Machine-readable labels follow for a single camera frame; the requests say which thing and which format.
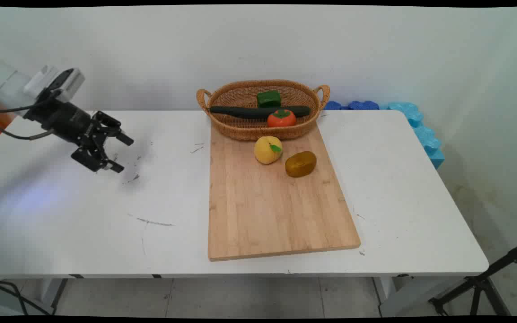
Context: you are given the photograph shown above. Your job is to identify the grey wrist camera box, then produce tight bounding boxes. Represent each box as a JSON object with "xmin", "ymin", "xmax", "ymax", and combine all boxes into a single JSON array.
[{"xmin": 50, "ymin": 68, "xmax": 85, "ymax": 103}]

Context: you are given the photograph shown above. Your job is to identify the woven wicker basket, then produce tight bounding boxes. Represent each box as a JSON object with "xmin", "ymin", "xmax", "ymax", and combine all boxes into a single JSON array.
[{"xmin": 196, "ymin": 79, "xmax": 331, "ymax": 141}]

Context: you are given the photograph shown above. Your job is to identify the light blue foam piece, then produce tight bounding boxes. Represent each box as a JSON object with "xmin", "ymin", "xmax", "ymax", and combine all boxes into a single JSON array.
[{"xmin": 379, "ymin": 102, "xmax": 446, "ymax": 170}]

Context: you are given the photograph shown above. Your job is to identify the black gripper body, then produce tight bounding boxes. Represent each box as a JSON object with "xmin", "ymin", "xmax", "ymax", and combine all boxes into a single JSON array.
[{"xmin": 23, "ymin": 98, "xmax": 106, "ymax": 148}]

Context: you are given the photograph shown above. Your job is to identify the dark green cucumber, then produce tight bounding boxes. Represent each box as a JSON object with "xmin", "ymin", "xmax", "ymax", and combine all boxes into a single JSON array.
[{"xmin": 210, "ymin": 105, "xmax": 311, "ymax": 120}]

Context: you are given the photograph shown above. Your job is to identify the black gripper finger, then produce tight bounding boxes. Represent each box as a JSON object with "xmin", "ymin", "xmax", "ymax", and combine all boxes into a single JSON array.
[
  {"xmin": 92, "ymin": 111, "xmax": 134, "ymax": 146},
  {"xmin": 71, "ymin": 146, "xmax": 125, "ymax": 174}
]

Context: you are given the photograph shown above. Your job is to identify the yellow peach with leaf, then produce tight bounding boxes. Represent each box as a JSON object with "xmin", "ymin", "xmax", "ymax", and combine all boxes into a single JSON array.
[{"xmin": 254, "ymin": 136, "xmax": 283, "ymax": 165}]

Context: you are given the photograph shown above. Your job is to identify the black cable with silver connector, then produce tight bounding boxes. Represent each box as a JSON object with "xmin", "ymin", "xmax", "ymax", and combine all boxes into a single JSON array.
[{"xmin": 0, "ymin": 114, "xmax": 56, "ymax": 141}]

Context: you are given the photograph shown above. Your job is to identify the green bell pepper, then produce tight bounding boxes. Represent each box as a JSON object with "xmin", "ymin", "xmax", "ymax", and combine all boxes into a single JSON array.
[{"xmin": 257, "ymin": 90, "xmax": 282, "ymax": 108}]

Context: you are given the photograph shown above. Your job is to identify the black tripod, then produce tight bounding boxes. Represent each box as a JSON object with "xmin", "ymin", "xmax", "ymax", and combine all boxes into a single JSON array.
[{"xmin": 429, "ymin": 240, "xmax": 517, "ymax": 317}]

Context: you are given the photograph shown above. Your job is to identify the wooden cutting board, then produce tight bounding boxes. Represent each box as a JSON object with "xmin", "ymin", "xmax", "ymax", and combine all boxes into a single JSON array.
[{"xmin": 208, "ymin": 123, "xmax": 361, "ymax": 262}]

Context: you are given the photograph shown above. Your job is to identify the white table leg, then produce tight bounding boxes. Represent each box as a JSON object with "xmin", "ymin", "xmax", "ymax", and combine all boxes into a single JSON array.
[
  {"xmin": 41, "ymin": 278, "xmax": 69, "ymax": 315},
  {"xmin": 373, "ymin": 275, "xmax": 465, "ymax": 318}
]

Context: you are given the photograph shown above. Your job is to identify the red toy tomato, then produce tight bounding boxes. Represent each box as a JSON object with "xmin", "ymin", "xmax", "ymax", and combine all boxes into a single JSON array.
[{"xmin": 267, "ymin": 109, "xmax": 297, "ymax": 128}]

